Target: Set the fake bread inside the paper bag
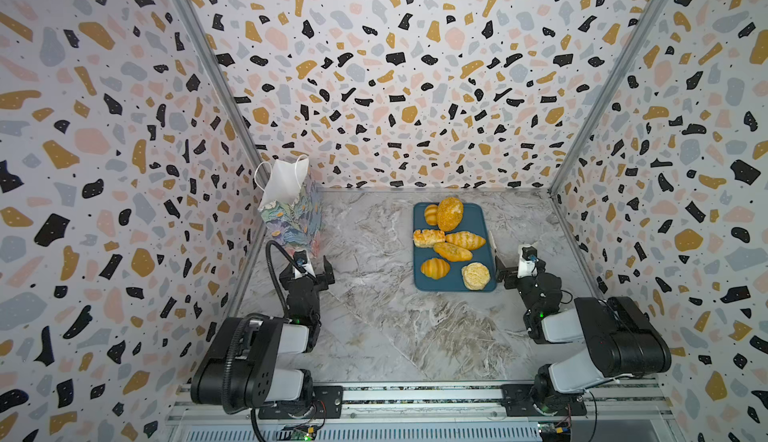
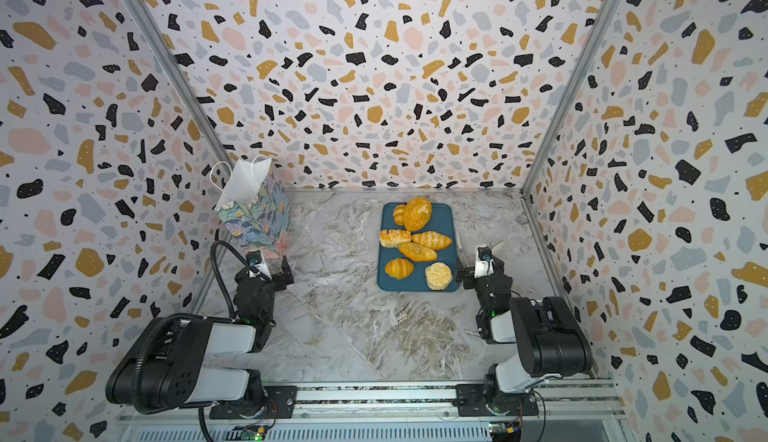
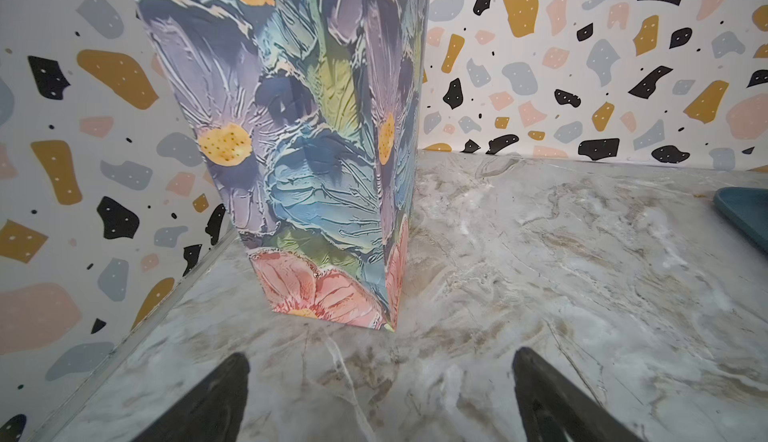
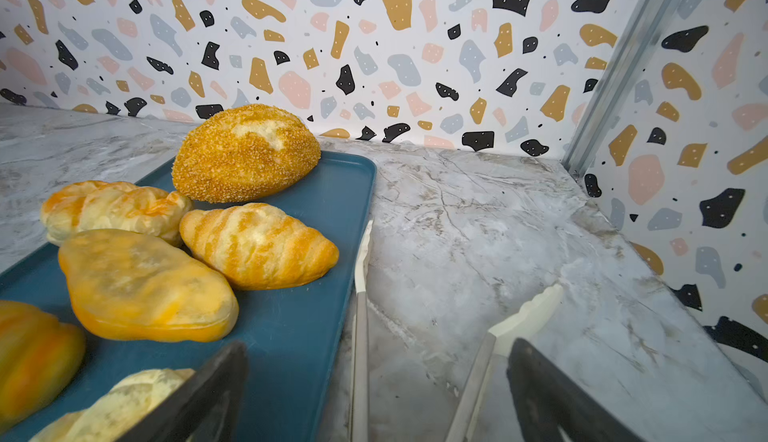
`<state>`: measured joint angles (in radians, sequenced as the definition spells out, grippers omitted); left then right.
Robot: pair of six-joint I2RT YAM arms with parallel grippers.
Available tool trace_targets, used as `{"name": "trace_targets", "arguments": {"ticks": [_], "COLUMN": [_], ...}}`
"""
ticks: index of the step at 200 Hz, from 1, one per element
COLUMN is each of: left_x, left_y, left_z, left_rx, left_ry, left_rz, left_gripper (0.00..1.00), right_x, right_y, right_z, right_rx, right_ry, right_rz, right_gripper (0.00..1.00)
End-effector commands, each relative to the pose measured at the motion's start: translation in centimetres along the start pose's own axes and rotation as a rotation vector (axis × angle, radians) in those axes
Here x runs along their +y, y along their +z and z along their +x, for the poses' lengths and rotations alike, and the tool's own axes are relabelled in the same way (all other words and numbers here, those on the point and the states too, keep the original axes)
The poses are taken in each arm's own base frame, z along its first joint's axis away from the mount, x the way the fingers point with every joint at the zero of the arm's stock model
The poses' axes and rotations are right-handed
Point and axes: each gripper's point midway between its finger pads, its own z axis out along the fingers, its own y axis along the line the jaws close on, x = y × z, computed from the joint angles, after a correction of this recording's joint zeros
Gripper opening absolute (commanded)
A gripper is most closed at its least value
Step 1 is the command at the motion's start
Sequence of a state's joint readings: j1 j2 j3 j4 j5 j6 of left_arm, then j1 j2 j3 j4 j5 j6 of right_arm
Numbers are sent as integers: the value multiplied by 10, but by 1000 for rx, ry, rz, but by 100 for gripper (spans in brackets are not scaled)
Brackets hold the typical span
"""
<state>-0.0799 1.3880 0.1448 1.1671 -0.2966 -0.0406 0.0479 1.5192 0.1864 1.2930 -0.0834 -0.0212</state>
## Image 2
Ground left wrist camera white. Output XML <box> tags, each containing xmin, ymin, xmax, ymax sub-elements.
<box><xmin>245</xmin><ymin>250</ymin><xmax>272</xmax><ymax>281</ymax></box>

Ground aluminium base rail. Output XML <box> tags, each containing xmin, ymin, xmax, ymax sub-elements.
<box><xmin>114</xmin><ymin>379</ymin><xmax>634</xmax><ymax>441</ymax></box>

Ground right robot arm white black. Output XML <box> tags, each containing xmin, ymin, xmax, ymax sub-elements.
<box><xmin>455</xmin><ymin>262</ymin><xmax>593</xmax><ymax>417</ymax></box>

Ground striped croissant bread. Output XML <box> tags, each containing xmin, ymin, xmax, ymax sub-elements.
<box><xmin>411</xmin><ymin>231</ymin><xmax>453</xmax><ymax>251</ymax></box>

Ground metal tongs cream tips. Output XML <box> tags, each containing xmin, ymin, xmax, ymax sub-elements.
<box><xmin>454</xmin><ymin>231</ymin><xmax>506</xmax><ymax>269</ymax></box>

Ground large sugared oval bread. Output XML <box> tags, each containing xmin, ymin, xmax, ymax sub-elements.
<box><xmin>403</xmin><ymin>197</ymin><xmax>432</xmax><ymax>232</ymax></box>

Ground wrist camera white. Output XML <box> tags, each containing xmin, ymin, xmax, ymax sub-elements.
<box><xmin>245</xmin><ymin>250</ymin><xmax>272</xmax><ymax>281</ymax></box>
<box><xmin>474</xmin><ymin>246</ymin><xmax>494</xmax><ymax>278</ymax></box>

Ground glossy orange oval bread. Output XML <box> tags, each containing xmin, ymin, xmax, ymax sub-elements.
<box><xmin>397</xmin><ymin>242</ymin><xmax>438</xmax><ymax>262</ymax></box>

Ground twisted glazed pastry bread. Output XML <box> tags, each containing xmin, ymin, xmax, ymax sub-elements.
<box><xmin>379</xmin><ymin>229</ymin><xmax>412</xmax><ymax>248</ymax></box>

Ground pale crackled round bread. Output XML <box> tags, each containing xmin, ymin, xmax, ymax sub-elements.
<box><xmin>425</xmin><ymin>262</ymin><xmax>453</xmax><ymax>291</ymax></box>

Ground floral paper bag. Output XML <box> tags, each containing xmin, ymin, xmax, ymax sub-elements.
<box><xmin>208</xmin><ymin>155</ymin><xmax>290</xmax><ymax>259</ymax></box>

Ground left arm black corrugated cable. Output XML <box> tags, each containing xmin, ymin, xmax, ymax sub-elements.
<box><xmin>209</xmin><ymin>239</ymin><xmax>272</xmax><ymax>317</ymax></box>

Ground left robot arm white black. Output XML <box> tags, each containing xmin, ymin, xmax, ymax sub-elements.
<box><xmin>105</xmin><ymin>252</ymin><xmax>294</xmax><ymax>418</ymax></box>

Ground small striped bun top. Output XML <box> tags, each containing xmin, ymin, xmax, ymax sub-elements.
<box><xmin>393</xmin><ymin>204</ymin><xmax>406</xmax><ymax>226</ymax></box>

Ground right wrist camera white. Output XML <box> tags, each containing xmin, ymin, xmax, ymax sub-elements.
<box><xmin>474</xmin><ymin>246</ymin><xmax>494</xmax><ymax>278</ymax></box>

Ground teal rectangular tray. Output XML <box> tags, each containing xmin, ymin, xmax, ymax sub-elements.
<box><xmin>377</xmin><ymin>198</ymin><xmax>459</xmax><ymax>293</ymax></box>

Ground round striped orange bun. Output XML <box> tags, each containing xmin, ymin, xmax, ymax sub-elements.
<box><xmin>385</xmin><ymin>258</ymin><xmax>415</xmax><ymax>280</ymax></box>

